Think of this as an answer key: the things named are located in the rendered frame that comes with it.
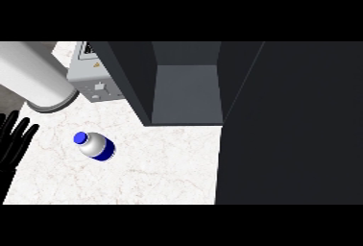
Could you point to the grey appliance with buttons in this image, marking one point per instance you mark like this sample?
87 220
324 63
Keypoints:
95 80

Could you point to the blue-capped water bottle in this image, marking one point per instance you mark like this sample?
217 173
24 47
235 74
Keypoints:
98 147

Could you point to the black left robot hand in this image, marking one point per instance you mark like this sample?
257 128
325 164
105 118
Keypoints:
11 144

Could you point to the dark grey cabinet door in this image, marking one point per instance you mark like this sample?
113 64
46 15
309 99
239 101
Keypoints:
293 128

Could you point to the dark grey open cabinet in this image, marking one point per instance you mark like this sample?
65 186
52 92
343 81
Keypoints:
185 93

